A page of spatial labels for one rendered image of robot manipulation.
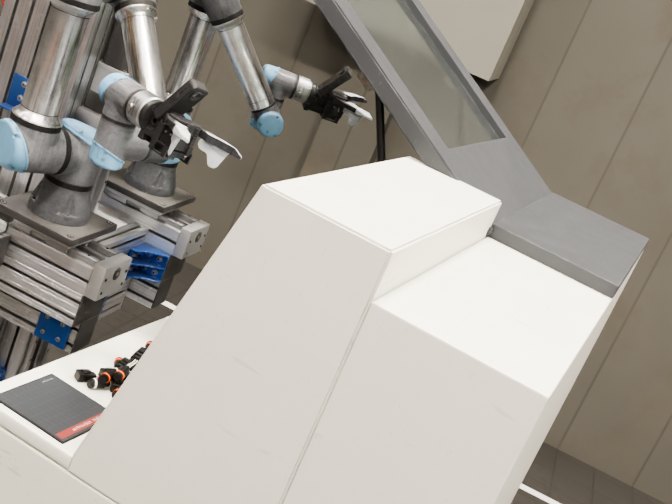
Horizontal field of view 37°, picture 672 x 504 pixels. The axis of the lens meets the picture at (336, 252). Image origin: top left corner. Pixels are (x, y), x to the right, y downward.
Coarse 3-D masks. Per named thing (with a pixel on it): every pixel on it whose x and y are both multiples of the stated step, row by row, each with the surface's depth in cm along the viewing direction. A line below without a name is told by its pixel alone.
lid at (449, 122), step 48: (336, 0) 211; (384, 0) 253; (384, 48) 227; (432, 48) 266; (384, 96) 209; (432, 96) 237; (480, 96) 270; (432, 144) 207; (480, 144) 240; (528, 192) 251
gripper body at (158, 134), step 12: (144, 108) 202; (144, 120) 203; (156, 120) 203; (180, 120) 196; (144, 132) 204; (156, 132) 199; (168, 132) 198; (192, 132) 199; (156, 144) 200; (168, 144) 197; (180, 144) 199; (192, 144) 201; (168, 156) 198; (180, 156) 201
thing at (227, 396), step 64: (320, 192) 155; (384, 192) 172; (448, 192) 192; (256, 256) 149; (320, 256) 145; (384, 256) 142; (448, 256) 180; (192, 320) 155; (256, 320) 151; (320, 320) 147; (128, 384) 161; (192, 384) 157; (256, 384) 152; (320, 384) 148; (0, 448) 173; (128, 448) 163; (192, 448) 158; (256, 448) 154
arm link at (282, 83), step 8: (264, 72) 297; (272, 72) 298; (280, 72) 299; (288, 72) 300; (272, 80) 298; (280, 80) 298; (288, 80) 299; (296, 80) 300; (272, 88) 299; (280, 88) 299; (288, 88) 299; (280, 96) 300; (288, 96) 302
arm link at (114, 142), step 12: (108, 120) 209; (96, 132) 212; (108, 132) 210; (120, 132) 210; (132, 132) 212; (96, 144) 211; (108, 144) 210; (120, 144) 211; (132, 144) 214; (144, 144) 216; (96, 156) 211; (108, 156) 211; (120, 156) 213; (132, 156) 216; (144, 156) 218; (108, 168) 213; (120, 168) 215
